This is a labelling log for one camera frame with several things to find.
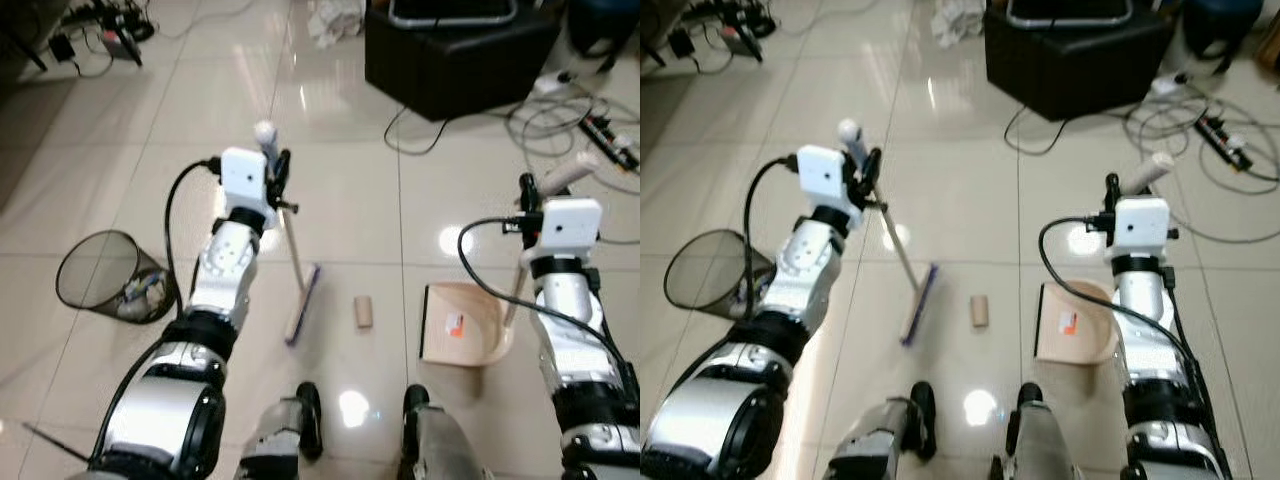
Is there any black chargers and cables pile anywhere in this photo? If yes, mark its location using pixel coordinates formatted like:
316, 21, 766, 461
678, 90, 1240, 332
48, 0, 159, 79
664, 0, 779, 77

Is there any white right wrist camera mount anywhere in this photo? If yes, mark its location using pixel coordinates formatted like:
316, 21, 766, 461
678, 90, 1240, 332
1112, 196, 1172, 259
537, 197, 605, 260

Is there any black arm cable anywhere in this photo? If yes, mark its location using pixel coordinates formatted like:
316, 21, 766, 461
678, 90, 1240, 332
457, 216, 641, 401
163, 156, 223, 323
1037, 216, 1216, 401
741, 154, 800, 323

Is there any thin black floor cable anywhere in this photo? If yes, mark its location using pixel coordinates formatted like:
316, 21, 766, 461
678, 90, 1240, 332
1003, 103, 1069, 157
384, 103, 453, 157

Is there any beige long-handled dustpan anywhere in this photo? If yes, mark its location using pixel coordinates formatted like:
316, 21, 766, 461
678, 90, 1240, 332
1034, 150, 1177, 367
419, 150, 602, 367

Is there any dark blue round stool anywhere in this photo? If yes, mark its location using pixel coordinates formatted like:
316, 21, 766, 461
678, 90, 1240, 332
1182, 0, 1265, 63
568, 0, 641, 59

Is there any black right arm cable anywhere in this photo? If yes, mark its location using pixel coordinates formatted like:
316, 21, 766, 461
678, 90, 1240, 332
457, 216, 641, 401
1037, 216, 1216, 401

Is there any robot leg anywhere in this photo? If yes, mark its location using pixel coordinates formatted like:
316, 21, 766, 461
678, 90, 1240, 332
988, 382, 1088, 480
828, 381, 939, 480
401, 384, 503, 480
234, 381, 324, 480

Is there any broom with purple bristles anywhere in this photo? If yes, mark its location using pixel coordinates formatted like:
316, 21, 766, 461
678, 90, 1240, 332
254, 120, 324, 348
837, 118, 942, 349

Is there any crumpled white cloth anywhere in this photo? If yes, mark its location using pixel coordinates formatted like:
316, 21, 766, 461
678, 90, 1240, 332
931, 0, 989, 50
306, 0, 367, 50

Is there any thin dark rod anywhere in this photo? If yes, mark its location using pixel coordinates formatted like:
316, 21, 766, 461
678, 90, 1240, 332
21, 421, 93, 465

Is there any white power adapter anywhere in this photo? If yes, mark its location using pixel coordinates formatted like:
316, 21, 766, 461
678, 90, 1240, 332
533, 69, 579, 98

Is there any robot right leg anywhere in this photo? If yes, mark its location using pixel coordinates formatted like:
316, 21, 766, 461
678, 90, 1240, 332
988, 382, 1088, 480
401, 384, 503, 480

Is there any coiled grey cable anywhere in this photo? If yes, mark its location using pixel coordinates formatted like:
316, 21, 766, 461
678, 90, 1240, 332
504, 92, 641, 247
1125, 92, 1280, 247

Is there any black leather ottoman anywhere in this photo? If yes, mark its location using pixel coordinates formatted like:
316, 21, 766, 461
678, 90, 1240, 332
984, 0, 1174, 123
364, 0, 562, 122

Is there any robot left leg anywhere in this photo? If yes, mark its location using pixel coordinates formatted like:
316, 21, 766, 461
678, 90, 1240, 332
828, 381, 939, 480
234, 381, 324, 480

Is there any black wire mesh waste basket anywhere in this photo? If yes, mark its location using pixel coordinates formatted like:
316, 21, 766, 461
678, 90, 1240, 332
663, 229, 778, 322
55, 229, 180, 324

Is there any black power strip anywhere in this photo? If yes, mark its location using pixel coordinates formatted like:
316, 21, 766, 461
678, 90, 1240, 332
578, 113, 641, 173
1194, 113, 1258, 173

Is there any white trash in basket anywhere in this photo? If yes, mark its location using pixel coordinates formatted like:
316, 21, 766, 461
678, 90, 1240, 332
113, 272, 169, 321
735, 270, 776, 317

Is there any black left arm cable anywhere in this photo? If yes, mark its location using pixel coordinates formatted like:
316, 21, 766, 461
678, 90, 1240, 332
163, 156, 223, 323
741, 154, 800, 323

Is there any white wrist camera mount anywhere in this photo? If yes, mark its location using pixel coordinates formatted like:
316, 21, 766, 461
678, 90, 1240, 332
1112, 196, 1172, 259
537, 197, 605, 260
219, 147, 270, 217
796, 145, 852, 213

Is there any grey-rimmed tray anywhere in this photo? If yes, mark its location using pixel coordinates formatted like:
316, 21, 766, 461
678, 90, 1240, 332
1004, 0, 1135, 29
387, 0, 519, 29

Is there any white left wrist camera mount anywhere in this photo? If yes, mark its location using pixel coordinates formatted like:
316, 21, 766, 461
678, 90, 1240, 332
796, 145, 852, 213
219, 147, 270, 217

